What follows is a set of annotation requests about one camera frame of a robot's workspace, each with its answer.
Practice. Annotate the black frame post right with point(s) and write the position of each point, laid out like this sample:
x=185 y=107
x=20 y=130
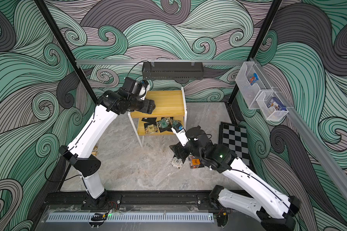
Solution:
x=262 y=14

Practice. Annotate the white slotted cable duct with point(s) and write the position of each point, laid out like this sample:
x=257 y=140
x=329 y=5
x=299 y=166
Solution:
x=134 y=217

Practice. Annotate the black barcode tea bag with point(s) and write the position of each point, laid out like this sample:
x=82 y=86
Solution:
x=149 y=120

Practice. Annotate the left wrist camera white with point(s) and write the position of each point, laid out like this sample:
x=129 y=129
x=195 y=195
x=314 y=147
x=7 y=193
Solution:
x=144 y=89

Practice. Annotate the aluminium wall rail right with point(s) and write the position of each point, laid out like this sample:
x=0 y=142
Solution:
x=331 y=167

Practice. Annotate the small brass object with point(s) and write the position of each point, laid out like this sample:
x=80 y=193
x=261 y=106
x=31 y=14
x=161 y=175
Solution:
x=95 y=151

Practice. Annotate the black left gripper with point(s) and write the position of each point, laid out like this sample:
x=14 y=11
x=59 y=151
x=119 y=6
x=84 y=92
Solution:
x=148 y=106

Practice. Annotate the black frame post left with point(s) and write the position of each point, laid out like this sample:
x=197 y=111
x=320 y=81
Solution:
x=63 y=44

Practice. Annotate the white metal wooden shelf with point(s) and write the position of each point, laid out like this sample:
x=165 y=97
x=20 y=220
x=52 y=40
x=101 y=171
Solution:
x=169 y=103

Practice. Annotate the black frame post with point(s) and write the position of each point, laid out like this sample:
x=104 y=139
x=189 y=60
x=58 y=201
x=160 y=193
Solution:
x=63 y=44
x=262 y=14

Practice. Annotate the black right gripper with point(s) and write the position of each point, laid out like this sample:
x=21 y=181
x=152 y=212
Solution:
x=179 y=150

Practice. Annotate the clear wall bin upper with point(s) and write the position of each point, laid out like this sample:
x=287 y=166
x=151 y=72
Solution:
x=251 y=82

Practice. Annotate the clear wall bin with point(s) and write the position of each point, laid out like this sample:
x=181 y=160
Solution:
x=272 y=108
x=251 y=82

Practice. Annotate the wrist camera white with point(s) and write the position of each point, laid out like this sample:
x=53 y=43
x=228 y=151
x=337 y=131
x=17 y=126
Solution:
x=181 y=135
x=144 y=89

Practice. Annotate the clear wall bin lower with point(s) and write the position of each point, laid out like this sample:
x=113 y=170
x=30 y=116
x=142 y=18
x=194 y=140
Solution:
x=272 y=108

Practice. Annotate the black chessboard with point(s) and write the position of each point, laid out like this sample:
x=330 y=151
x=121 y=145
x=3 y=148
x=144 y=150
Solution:
x=235 y=138

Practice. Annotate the green label tea bag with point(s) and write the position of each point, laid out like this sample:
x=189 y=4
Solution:
x=165 y=124

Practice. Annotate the black wire mesh basket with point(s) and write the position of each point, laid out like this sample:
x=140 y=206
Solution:
x=172 y=71

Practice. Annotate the yellow label tea bag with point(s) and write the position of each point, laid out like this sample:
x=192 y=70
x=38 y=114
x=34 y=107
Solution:
x=151 y=129

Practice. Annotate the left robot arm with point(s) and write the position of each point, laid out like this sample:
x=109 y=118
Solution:
x=128 y=98

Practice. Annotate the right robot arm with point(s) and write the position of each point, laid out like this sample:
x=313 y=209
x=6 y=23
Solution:
x=274 y=210

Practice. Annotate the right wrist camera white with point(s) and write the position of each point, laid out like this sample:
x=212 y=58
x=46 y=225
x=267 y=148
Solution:
x=181 y=135

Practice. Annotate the orange label tea bag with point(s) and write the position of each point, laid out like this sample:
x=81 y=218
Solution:
x=195 y=162

